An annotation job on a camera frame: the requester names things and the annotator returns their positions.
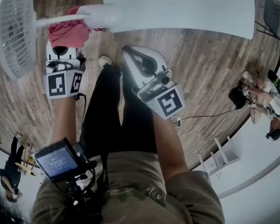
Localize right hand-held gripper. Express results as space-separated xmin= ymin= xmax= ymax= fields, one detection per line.
xmin=121 ymin=44 xmax=186 ymax=120

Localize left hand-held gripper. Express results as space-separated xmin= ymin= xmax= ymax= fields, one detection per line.
xmin=43 ymin=41 xmax=87 ymax=100

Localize pink cloth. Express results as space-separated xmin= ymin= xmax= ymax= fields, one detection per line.
xmin=48 ymin=5 xmax=107 ymax=49

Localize small white desk fan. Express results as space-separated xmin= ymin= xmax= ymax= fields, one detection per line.
xmin=0 ymin=0 xmax=125 ymax=81

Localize person's left forearm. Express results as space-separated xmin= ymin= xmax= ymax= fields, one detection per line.
xmin=50 ymin=96 xmax=78 ymax=147

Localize person's right forearm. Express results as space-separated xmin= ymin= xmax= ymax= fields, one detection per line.
xmin=151 ymin=112 xmax=190 ymax=184

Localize person's white shoe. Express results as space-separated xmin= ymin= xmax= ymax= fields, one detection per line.
xmin=97 ymin=55 xmax=114 ymax=69

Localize white power strip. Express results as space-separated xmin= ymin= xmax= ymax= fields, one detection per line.
xmin=171 ymin=115 xmax=182 ymax=127

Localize person's black trousers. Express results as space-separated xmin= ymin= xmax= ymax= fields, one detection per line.
xmin=80 ymin=63 xmax=159 ymax=159

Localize white table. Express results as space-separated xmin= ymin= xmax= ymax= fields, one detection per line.
xmin=99 ymin=0 xmax=257 ymax=41

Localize black bucket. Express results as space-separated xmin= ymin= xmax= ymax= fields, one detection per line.
xmin=228 ymin=86 xmax=247 ymax=110

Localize black chest monitor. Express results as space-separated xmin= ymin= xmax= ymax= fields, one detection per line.
xmin=33 ymin=137 xmax=80 ymax=183

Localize white wooden shelf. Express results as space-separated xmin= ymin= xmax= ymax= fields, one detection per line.
xmin=197 ymin=135 xmax=243 ymax=179

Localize yellow wooden toy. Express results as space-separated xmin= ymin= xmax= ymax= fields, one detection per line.
xmin=14 ymin=161 xmax=37 ymax=177

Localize person's olive shirt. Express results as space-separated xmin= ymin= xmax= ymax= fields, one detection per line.
xmin=31 ymin=150 xmax=226 ymax=224

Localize black folding chair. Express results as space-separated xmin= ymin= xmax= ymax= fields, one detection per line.
xmin=256 ymin=0 xmax=280 ymax=49

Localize white floor cable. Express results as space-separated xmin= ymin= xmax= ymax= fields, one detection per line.
xmin=178 ymin=124 xmax=200 ymax=139

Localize black floor cable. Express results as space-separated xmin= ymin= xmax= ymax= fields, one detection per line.
xmin=181 ymin=108 xmax=239 ymax=120

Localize black chest camera rig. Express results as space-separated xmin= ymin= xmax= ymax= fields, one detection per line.
xmin=54 ymin=141 xmax=110 ymax=220

